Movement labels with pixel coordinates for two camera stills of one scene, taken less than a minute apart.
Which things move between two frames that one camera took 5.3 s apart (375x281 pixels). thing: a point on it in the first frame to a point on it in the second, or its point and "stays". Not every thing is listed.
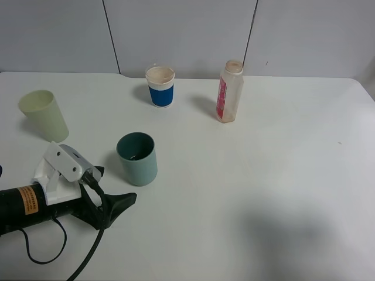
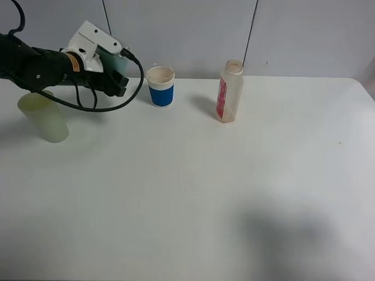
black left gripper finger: x=115 y=205 to x=116 y=85
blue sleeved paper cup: x=160 y=80 stays
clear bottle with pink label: x=230 y=92 stays
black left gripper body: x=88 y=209 to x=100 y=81
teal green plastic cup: x=137 y=150 to x=111 y=61
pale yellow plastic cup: x=40 y=107 stays
